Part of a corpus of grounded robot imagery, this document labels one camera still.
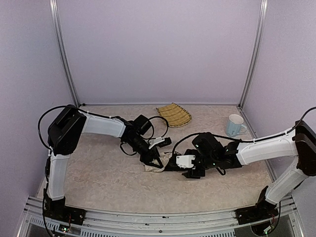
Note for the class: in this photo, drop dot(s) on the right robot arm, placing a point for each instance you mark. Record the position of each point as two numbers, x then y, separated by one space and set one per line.
298 142

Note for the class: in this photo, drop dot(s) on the aluminium corner post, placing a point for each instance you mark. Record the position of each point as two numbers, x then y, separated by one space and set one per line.
62 51
255 53

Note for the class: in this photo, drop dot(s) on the right aluminium corner post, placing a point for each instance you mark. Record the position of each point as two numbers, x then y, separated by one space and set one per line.
255 53

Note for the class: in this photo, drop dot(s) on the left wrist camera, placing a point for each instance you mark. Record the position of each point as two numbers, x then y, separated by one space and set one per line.
160 142

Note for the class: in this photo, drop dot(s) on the woven bamboo tray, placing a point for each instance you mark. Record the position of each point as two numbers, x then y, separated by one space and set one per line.
175 115

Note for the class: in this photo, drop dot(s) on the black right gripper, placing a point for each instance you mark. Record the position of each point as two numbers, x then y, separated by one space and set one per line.
192 174

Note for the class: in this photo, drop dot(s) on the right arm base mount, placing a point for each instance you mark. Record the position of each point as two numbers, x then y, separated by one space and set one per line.
260 211

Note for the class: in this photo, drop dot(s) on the light blue ceramic mug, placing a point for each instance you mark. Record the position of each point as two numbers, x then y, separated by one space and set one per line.
235 126

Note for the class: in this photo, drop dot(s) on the aluminium front rail frame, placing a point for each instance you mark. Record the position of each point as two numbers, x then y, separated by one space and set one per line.
101 223

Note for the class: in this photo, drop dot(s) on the left aluminium corner post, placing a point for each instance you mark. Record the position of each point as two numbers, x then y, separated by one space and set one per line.
62 51

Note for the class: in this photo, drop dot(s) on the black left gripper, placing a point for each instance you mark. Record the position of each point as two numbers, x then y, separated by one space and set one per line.
148 155

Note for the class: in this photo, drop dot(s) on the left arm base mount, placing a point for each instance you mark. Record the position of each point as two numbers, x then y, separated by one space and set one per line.
57 210

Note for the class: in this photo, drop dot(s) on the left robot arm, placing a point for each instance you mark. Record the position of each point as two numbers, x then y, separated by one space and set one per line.
64 134

